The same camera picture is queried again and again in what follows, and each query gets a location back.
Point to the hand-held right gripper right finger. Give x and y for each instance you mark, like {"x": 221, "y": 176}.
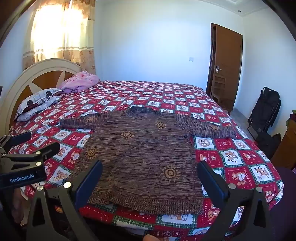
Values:
{"x": 210, "y": 179}

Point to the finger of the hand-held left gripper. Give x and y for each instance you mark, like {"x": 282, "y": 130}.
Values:
{"x": 20, "y": 138}
{"x": 44, "y": 151}

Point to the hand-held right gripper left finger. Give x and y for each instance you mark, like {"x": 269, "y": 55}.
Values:
{"x": 90, "y": 180}

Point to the brown knitted sweater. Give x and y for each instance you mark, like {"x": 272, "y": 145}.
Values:
{"x": 143, "y": 148}

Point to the white patterned pillow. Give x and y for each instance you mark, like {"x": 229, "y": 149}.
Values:
{"x": 34, "y": 111}

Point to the red printed bedspread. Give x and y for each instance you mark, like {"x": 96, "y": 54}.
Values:
{"x": 242, "y": 157}

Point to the cream wooden headboard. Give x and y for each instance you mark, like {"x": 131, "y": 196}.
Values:
{"x": 13, "y": 92}

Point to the black bag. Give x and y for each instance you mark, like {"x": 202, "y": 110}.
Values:
{"x": 268, "y": 144}

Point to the dark purple cloth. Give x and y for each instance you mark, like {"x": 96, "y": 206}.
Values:
{"x": 285, "y": 204}

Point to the pink pillow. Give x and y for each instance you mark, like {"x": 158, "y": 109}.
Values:
{"x": 79, "y": 81}

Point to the wooden cabinet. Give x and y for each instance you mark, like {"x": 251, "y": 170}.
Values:
{"x": 285, "y": 148}

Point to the black folding chair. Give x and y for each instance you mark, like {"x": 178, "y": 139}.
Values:
{"x": 264, "y": 111}

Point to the wooden chair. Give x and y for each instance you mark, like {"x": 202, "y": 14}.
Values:
{"x": 220, "y": 90}

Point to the beige curtain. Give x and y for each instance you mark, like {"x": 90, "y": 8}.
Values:
{"x": 69, "y": 34}

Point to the brown wooden door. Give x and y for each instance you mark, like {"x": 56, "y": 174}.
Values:
{"x": 227, "y": 53}

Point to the white wall switch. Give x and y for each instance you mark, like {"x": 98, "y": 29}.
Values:
{"x": 191, "y": 58}

